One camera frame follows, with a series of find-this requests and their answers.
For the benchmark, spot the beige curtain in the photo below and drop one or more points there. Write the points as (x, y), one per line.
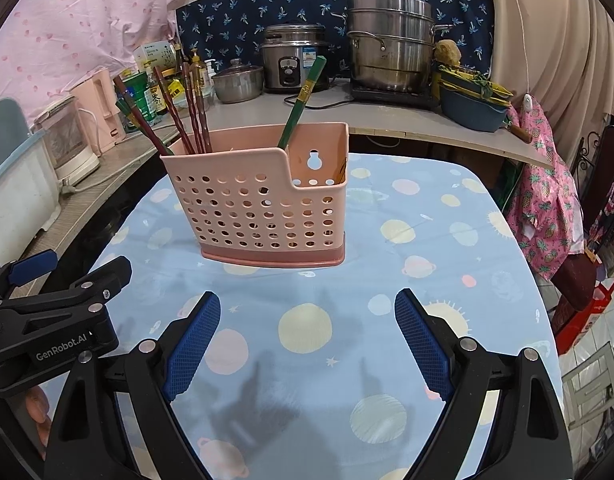
(562, 35)

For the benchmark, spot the dark metal chair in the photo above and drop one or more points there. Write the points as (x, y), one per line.
(607, 175)

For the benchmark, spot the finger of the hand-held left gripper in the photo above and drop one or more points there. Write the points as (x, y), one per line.
(107, 277)
(34, 262)

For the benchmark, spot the green leaf bundle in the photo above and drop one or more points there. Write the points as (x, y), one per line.
(474, 85)

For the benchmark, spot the green chopstick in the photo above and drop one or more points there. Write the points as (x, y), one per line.
(125, 111)
(302, 105)

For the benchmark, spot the dark maroon bag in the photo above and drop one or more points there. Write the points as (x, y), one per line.
(574, 280)

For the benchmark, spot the grey metal rack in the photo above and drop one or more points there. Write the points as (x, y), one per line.
(594, 385)

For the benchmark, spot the small steel lidded pot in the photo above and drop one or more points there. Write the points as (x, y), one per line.
(237, 82)

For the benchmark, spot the blue plastic basin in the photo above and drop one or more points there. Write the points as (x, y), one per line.
(474, 115)

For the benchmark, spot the navy printed cloth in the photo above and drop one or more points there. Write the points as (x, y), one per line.
(237, 0)

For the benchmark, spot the pink perforated utensil basket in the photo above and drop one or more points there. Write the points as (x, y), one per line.
(247, 210)

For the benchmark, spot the yellow oil bottle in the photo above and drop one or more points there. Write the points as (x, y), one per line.
(204, 77)

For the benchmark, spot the white blender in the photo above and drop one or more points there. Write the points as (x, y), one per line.
(67, 140)

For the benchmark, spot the green tin can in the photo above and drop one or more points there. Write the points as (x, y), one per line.
(141, 91)

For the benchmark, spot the red chopstick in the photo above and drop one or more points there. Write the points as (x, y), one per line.
(142, 116)

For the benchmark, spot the clear labelled bottle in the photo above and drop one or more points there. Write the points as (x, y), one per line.
(156, 100)

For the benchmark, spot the stainless steamer pot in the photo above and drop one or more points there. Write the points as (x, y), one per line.
(392, 40)

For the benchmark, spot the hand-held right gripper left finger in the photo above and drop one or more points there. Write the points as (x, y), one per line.
(192, 345)

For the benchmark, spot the person's left hand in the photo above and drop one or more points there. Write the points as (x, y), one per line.
(37, 405)

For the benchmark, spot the brown sponge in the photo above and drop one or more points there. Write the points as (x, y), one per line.
(448, 52)

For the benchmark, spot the pink dotted cloth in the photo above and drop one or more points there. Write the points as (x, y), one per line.
(77, 20)

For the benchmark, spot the pink pineapple print garment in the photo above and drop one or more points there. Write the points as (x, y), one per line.
(542, 185)

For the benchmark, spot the white carton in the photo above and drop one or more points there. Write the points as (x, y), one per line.
(154, 55)

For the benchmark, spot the yellow packet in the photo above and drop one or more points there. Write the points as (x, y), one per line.
(175, 91)

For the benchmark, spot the white plastic tub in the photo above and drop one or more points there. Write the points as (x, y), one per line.
(17, 185)

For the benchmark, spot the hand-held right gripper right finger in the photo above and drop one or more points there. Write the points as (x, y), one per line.
(422, 345)

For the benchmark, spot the blue printed tablecloth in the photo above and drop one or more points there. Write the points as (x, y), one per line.
(312, 285)

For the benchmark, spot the pink electric kettle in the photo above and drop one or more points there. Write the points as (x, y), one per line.
(99, 110)

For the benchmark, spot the black induction cooker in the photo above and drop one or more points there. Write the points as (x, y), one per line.
(392, 97)

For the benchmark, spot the steel rice cooker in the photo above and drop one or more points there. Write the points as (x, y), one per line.
(292, 60)

